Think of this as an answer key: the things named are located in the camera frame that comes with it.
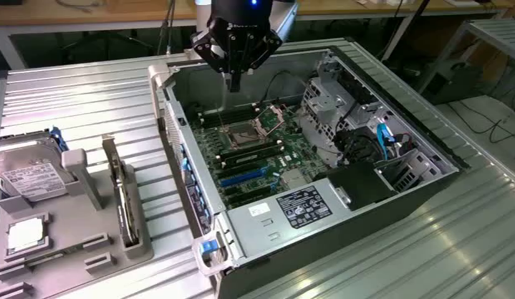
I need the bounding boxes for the blue wire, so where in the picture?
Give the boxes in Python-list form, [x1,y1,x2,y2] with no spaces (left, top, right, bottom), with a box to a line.
[376,123,398,163]

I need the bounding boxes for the silver disk bay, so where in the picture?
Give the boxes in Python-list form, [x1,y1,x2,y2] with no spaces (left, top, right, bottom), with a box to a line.
[375,149,443,194]

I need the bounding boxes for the graphics card with silver bracket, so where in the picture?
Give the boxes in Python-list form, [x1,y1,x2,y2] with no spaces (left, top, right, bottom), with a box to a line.
[101,133,140,249]

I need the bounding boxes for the thin black cable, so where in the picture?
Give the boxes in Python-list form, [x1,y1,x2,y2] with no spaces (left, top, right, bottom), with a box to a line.
[447,99,515,144]

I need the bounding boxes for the silver hard disk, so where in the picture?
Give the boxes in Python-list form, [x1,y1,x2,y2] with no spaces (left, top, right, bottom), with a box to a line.
[0,130,71,202]

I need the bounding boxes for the black chair base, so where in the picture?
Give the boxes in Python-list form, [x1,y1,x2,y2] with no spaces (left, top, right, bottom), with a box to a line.
[61,29,153,60]

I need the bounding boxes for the black box device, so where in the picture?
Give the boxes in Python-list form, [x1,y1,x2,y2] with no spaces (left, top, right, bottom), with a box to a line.
[423,60,486,105]

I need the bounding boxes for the open black PC case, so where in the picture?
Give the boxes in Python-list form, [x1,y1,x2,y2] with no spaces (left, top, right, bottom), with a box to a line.
[147,37,471,299]

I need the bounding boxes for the blue disk carrier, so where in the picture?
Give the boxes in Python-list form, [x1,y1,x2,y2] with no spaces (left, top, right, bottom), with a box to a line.
[0,125,71,153]

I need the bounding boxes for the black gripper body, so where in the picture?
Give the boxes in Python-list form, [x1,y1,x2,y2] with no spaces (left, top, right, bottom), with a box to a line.
[207,0,275,72]

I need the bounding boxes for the grey parts rack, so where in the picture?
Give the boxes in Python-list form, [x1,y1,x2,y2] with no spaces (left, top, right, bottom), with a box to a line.
[0,148,155,299]

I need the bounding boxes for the CPU socket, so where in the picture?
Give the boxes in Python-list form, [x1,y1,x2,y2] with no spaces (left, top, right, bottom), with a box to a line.
[221,123,264,147]

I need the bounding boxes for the silver drive cage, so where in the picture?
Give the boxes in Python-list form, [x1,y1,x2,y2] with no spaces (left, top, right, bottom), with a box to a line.
[300,51,391,163]

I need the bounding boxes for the grey power supply unit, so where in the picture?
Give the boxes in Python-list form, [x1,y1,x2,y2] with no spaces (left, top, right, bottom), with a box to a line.
[215,178,353,261]

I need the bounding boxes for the silver CPU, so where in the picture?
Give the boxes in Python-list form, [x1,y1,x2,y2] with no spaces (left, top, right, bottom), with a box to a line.
[7,217,48,250]

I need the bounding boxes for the blue expansion slot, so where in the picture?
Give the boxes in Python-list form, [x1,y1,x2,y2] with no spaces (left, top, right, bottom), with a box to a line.
[219,166,271,187]

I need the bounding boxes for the green RAM stick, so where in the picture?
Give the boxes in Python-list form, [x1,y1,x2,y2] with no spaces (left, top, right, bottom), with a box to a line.
[25,247,77,267]

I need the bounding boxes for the black plastic shroud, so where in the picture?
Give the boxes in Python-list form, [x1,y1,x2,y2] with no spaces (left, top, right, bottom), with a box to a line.
[325,161,399,211]

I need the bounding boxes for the metal socket cover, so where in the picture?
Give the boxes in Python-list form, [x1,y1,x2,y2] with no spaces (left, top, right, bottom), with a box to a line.
[251,104,297,138]

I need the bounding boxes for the black power wire bundle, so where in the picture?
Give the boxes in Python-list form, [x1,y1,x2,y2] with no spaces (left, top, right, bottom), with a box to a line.
[335,127,386,166]

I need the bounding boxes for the green motherboard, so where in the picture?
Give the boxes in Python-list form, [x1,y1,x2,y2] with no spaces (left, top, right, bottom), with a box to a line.
[185,104,332,209]

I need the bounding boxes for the grey hanging robot cable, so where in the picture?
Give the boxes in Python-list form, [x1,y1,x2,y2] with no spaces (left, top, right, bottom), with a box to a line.
[156,0,177,55]

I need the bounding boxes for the metal slat rack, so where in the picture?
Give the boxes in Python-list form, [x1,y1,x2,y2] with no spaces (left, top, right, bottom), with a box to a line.
[415,18,515,94]

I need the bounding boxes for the black RAM stick with label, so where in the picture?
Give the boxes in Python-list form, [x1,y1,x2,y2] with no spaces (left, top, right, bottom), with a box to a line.
[221,145,285,169]

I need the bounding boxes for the silver chipset heatsink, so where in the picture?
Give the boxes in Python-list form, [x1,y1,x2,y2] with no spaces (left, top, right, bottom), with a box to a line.
[281,173,311,188]

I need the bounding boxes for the wooden desk with white frame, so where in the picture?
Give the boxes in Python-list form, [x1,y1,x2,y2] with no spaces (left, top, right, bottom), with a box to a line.
[0,0,514,71]

